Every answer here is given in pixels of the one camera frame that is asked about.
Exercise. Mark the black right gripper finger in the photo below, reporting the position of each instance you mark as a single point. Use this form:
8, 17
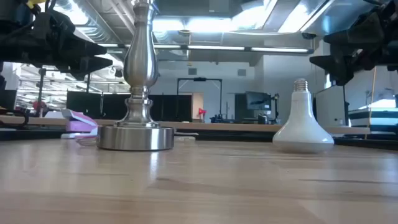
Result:
342, 67
360, 31

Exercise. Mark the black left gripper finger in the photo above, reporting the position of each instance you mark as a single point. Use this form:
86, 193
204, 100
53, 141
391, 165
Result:
81, 48
84, 64

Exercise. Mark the black computer monitor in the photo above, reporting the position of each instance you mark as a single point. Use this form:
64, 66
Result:
258, 101

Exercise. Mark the black background robot arm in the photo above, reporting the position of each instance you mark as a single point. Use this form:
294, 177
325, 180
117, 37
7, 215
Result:
216, 119

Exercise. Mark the white board panel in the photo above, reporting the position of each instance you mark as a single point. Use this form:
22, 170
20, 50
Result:
329, 105

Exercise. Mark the small red object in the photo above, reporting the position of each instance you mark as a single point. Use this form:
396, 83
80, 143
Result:
202, 111

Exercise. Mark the black gantry frame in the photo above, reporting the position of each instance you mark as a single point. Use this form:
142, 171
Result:
40, 93
199, 79

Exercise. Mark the black partition wall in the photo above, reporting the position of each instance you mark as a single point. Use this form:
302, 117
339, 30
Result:
171, 107

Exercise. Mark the white flood lightbulb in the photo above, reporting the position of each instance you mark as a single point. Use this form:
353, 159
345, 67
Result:
301, 130

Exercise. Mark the white black striped box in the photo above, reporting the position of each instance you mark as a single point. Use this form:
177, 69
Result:
373, 119

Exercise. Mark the light wood desk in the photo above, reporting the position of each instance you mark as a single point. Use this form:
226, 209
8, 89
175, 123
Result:
233, 126

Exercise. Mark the overhead light bar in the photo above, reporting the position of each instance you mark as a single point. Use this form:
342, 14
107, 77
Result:
217, 47

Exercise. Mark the black aluminium table frame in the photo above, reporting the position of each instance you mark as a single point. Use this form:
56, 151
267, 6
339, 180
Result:
236, 137

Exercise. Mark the pink white stapler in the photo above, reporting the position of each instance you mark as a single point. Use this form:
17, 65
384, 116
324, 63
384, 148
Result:
79, 124

